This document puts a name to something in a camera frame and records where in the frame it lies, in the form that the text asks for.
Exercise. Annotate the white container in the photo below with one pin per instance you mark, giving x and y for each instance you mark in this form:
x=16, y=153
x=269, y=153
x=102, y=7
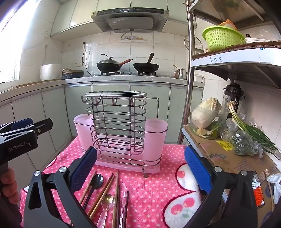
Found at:
x=198, y=78

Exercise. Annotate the range hood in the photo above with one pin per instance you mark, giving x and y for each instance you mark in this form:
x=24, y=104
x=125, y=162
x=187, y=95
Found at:
x=131, y=17

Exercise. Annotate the person's left hand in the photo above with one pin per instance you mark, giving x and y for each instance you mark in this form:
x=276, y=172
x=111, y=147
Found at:
x=7, y=182

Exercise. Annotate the white rice cooker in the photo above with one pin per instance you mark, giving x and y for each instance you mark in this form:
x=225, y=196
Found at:
x=50, y=72

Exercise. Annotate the black blender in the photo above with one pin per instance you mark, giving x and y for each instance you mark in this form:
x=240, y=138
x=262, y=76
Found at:
x=233, y=92

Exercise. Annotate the black wok with lid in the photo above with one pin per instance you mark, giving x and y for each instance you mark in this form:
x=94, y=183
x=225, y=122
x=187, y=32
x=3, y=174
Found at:
x=107, y=64

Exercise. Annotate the white tray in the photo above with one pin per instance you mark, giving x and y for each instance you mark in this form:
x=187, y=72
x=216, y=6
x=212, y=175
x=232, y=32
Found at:
x=253, y=40

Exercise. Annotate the plastic bag of greens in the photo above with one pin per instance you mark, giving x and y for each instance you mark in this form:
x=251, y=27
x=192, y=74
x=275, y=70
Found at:
x=243, y=142

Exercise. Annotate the orange mesh bag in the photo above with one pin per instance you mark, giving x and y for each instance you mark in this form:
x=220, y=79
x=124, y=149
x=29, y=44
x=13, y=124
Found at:
x=229, y=22

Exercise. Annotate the pink plastic drip tray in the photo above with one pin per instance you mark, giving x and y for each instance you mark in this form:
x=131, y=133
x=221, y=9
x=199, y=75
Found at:
x=131, y=164

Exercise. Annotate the lower kitchen cabinets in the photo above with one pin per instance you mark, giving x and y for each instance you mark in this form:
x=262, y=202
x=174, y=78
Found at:
x=153, y=103

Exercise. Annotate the pink polka dot towel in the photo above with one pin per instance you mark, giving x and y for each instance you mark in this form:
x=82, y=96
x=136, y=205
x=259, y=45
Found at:
x=153, y=197

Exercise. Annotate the window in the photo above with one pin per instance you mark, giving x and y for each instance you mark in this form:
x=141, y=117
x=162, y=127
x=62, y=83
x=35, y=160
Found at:
x=13, y=32

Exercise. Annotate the metal shelf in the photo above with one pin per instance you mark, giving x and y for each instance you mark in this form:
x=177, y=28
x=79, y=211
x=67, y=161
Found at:
x=190, y=65

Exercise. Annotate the green onions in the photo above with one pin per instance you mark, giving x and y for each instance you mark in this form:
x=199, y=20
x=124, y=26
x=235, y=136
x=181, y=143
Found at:
x=252, y=129

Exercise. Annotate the ginger piece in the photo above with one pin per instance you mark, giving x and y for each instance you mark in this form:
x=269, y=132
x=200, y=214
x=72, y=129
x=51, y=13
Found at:
x=202, y=132

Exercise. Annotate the steel kettle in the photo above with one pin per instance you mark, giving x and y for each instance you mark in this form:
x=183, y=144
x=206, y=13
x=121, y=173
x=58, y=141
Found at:
x=181, y=73

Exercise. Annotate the clear plastic utensil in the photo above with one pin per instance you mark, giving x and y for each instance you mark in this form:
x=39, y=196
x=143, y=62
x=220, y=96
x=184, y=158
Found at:
x=123, y=197

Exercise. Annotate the clear plastic splash guard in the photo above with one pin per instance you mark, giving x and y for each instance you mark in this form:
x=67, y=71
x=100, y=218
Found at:
x=92, y=54

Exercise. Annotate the kitchen cabinets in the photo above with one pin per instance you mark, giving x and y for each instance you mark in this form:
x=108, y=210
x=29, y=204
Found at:
x=153, y=103
x=65, y=17

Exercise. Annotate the clear plastic spoon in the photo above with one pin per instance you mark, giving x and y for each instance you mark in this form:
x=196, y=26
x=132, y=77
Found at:
x=108, y=199

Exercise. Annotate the black spoon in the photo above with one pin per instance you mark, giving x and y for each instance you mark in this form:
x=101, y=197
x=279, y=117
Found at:
x=97, y=182

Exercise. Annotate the gas stove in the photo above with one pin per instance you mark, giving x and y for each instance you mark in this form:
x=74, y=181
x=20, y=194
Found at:
x=127, y=73

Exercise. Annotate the napa cabbage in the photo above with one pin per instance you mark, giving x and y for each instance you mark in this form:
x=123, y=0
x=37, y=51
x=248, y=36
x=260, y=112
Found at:
x=204, y=114

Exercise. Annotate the light brown wooden chopstick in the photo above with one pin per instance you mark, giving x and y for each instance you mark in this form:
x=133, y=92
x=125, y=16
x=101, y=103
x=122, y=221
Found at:
x=87, y=187

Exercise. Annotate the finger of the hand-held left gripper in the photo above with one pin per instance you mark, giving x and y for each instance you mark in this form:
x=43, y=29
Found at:
x=45, y=125
x=22, y=122

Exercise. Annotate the white plastic bag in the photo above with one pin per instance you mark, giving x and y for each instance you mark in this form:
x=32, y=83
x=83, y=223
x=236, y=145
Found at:
x=275, y=182

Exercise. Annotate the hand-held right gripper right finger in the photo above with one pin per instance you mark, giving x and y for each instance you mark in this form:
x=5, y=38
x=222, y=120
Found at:
x=197, y=168

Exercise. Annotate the dark wooden chopstick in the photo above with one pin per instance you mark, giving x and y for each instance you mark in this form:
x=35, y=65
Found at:
x=119, y=206
x=125, y=210

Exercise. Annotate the green plastic colander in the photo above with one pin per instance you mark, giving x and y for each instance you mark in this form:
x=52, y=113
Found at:
x=221, y=38

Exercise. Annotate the metal strainer ladle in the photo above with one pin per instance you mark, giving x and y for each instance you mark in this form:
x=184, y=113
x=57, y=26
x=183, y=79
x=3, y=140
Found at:
x=196, y=42

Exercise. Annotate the black electric cooker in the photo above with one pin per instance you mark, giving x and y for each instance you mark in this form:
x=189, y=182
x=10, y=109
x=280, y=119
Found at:
x=72, y=74

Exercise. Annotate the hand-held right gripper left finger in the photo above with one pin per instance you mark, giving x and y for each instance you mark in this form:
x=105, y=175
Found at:
x=84, y=168

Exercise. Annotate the upper kitchen cabinets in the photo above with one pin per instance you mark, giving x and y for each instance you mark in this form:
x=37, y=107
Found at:
x=65, y=17

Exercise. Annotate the cardboard sheet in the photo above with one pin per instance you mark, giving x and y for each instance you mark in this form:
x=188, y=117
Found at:
x=219, y=157

